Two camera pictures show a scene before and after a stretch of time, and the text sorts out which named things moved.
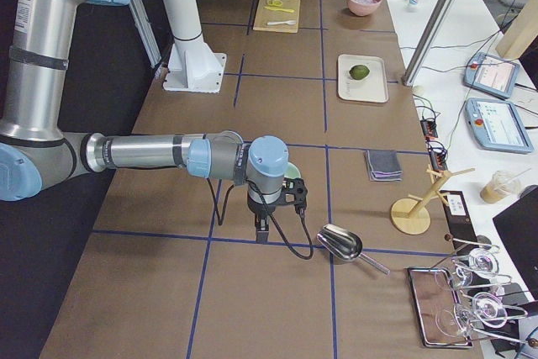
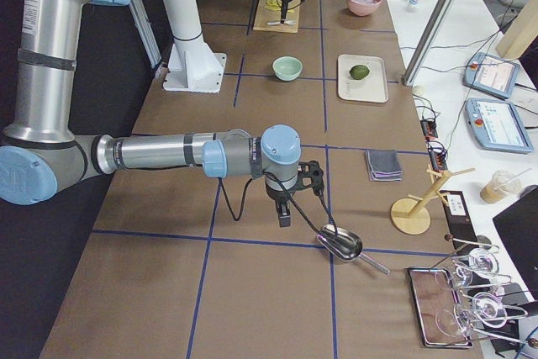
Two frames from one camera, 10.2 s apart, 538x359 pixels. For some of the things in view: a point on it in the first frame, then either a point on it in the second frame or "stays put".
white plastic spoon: x=288 y=23 stays put
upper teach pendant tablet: x=492 y=74 stays put
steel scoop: x=345 y=245 stays put
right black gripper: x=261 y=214 to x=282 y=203
